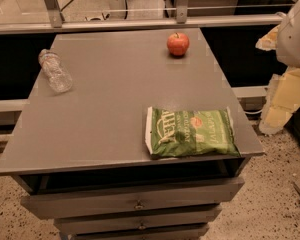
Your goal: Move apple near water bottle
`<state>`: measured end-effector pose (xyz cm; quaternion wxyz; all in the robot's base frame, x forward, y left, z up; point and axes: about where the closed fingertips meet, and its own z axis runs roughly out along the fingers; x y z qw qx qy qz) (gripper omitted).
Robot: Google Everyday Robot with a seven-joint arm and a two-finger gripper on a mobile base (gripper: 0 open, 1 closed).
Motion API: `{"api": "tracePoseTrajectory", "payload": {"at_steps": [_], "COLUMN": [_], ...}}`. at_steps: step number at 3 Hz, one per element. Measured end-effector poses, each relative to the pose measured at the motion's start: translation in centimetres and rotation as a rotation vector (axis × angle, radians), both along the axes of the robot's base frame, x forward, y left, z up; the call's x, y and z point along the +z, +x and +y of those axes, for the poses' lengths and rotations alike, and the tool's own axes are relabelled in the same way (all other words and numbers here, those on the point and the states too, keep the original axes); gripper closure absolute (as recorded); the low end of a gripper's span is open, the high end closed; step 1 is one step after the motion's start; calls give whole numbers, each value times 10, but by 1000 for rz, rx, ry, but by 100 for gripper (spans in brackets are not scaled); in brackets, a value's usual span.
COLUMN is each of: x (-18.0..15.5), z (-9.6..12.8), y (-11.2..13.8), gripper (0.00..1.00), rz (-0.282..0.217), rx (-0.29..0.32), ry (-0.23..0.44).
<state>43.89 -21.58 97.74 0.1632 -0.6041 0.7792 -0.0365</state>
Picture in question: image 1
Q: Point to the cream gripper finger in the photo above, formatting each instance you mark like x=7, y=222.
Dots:
x=282, y=101
x=269, y=41

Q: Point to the red apple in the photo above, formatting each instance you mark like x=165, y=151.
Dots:
x=178, y=44

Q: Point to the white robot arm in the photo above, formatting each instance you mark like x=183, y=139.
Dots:
x=288, y=38

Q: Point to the clear plastic water bottle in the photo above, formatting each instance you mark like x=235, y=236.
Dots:
x=58, y=77

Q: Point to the green chip bag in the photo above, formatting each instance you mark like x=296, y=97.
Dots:
x=189, y=133

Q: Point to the grey drawer cabinet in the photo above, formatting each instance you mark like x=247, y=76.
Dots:
x=81, y=156

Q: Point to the metal guard rail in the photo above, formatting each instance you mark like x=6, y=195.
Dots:
x=40, y=16

